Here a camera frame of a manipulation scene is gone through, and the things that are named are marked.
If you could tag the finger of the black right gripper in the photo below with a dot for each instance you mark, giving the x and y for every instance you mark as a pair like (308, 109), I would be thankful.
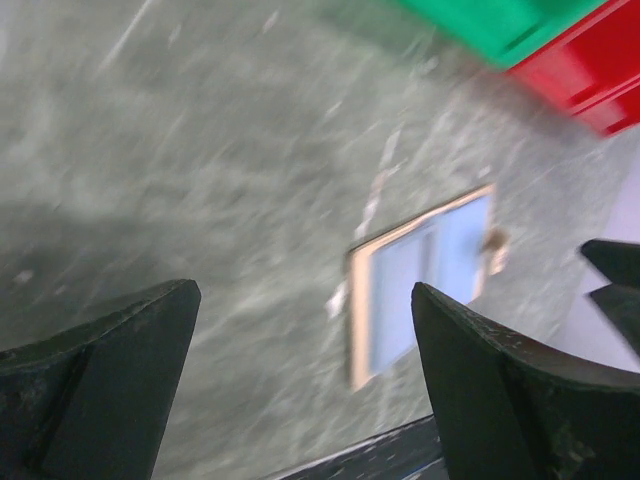
(618, 262)

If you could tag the red bin middle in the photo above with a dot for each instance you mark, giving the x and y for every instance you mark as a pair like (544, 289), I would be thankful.
(591, 71)

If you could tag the green plastic bin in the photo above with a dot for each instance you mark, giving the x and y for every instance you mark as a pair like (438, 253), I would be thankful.
(503, 32)

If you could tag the tan card holder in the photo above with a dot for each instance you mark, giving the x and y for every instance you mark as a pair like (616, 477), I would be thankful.
(454, 246)

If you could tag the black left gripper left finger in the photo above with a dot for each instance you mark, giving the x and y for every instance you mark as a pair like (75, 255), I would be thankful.
(92, 402)

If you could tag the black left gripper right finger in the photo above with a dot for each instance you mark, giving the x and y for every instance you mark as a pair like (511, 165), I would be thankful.
(510, 407)

